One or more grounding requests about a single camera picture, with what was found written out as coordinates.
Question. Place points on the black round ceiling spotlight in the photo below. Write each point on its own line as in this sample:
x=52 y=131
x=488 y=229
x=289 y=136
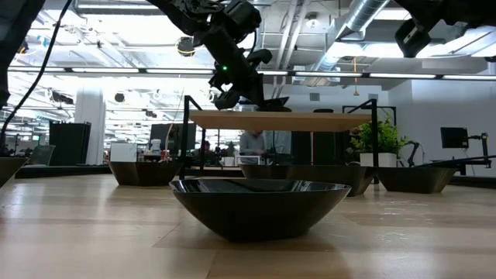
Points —
x=186 y=46

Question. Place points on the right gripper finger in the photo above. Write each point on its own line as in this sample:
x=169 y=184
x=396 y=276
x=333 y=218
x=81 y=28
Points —
x=412 y=38

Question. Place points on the black equipment stand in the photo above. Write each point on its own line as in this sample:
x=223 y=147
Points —
x=461 y=160

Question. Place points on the black leaf shaped plate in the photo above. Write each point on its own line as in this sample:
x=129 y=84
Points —
x=259 y=213

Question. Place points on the black square dish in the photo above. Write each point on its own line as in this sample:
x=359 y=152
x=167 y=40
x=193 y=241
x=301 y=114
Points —
x=337 y=176

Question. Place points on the large black angular plate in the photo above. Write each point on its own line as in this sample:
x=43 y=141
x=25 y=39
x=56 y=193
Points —
x=143 y=173

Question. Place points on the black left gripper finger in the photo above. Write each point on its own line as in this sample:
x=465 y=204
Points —
x=257 y=93
x=226 y=100

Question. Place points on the white box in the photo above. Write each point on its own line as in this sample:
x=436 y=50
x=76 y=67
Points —
x=123 y=152

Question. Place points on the black room partition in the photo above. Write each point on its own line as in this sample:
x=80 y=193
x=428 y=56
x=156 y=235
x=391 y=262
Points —
x=325 y=148

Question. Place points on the white square plant pot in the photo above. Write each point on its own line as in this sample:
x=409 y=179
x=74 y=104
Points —
x=377 y=159

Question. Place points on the silver diagonal air duct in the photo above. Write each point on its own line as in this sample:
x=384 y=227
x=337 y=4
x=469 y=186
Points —
x=362 y=15

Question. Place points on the black tall cabinet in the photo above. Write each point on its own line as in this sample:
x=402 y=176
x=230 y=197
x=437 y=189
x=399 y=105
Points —
x=69 y=143

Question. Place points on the light wooden table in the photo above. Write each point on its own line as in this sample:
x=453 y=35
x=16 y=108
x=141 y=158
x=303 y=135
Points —
x=279 y=120

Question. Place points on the long ceiling light rail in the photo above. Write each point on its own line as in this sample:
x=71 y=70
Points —
x=348 y=74

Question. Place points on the white plastic container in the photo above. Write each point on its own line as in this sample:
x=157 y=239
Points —
x=247 y=160

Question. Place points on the green plant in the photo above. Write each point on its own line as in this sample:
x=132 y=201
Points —
x=381 y=137

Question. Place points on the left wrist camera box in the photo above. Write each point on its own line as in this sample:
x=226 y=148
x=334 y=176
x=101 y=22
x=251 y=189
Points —
x=242 y=17

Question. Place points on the black wall monitor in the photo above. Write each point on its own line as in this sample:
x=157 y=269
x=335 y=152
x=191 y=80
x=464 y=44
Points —
x=454 y=137

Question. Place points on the black desk monitor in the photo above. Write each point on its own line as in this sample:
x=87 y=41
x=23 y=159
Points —
x=172 y=137

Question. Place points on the white round pillar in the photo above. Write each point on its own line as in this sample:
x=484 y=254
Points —
x=90 y=128

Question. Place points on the grey office chair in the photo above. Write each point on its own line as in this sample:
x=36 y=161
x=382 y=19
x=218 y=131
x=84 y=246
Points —
x=42 y=155

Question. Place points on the black angular bowl plate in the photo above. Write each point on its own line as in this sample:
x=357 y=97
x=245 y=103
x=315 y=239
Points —
x=263 y=170

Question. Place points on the black thin table leg frame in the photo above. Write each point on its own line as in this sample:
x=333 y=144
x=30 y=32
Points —
x=187 y=131

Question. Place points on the seated person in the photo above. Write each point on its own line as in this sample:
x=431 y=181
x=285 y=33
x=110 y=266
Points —
x=206 y=147

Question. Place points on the black square angular plate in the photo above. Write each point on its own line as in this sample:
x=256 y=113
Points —
x=9 y=168

